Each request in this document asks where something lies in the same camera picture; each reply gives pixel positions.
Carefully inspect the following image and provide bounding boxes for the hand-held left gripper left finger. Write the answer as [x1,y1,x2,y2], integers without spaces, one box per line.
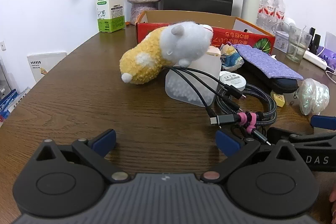
[35,129,132,183]

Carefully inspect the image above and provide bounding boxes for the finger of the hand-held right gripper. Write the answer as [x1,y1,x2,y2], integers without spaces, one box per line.
[310,115,336,131]
[266,127,336,151]

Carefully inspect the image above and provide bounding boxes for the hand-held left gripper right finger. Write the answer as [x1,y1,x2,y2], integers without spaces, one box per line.
[201,130,298,184]

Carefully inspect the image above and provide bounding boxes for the iridescent plastic bag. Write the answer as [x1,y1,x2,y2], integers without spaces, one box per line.
[297,78,330,115]

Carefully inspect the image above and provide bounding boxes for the black braided cable pink strap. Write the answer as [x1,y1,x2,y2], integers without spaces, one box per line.
[210,84,278,147]

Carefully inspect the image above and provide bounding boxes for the navy zipper case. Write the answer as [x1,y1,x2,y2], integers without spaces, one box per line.
[244,67,299,94]

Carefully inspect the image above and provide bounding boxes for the translucent plastic box white beads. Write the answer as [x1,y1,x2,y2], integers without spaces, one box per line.
[165,46,221,107]

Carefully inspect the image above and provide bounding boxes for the black multi-head charging cable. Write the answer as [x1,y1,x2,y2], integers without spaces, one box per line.
[164,65,247,126]

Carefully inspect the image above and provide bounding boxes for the purple fabric pouch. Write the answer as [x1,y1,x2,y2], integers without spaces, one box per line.
[232,44,304,81]

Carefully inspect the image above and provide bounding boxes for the yellow white plush hamster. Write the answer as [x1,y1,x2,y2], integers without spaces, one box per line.
[119,21,214,85]

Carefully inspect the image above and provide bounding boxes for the orange red cardboard box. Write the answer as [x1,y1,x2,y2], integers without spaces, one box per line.
[135,10,276,54]

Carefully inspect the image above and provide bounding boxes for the wooden desktop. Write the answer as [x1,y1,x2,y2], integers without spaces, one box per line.
[0,23,336,224]

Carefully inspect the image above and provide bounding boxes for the person's right hand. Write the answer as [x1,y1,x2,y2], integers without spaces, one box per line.
[329,184,336,217]

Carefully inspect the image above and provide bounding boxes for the small yellow block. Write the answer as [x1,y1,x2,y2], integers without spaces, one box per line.
[270,91,286,108]

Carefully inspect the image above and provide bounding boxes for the white round charger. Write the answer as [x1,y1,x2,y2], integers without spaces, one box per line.
[218,71,247,90]

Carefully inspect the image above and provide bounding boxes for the white power strip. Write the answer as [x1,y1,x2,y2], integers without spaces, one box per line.
[303,51,328,69]

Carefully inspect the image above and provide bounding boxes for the purple soft pouch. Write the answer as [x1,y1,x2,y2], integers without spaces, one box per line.
[318,46,336,68]

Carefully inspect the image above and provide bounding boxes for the clear glass cup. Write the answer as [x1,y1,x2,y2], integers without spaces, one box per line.
[286,26,313,64]

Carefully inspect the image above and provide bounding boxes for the crumpled snack wrapper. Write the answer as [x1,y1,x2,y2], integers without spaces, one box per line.
[220,43,244,72]

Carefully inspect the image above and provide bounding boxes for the small white tin box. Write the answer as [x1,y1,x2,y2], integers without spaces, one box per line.
[272,21,291,51]

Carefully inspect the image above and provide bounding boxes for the white flat box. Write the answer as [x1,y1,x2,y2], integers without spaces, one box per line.
[27,51,67,83]

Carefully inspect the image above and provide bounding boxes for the blue printed box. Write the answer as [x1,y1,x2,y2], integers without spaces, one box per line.
[0,88,20,121]

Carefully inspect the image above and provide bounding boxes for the white thermos grey lid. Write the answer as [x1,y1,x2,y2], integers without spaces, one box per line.
[241,0,264,26]

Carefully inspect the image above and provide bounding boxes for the white power cable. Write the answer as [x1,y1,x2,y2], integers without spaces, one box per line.
[325,67,336,81]

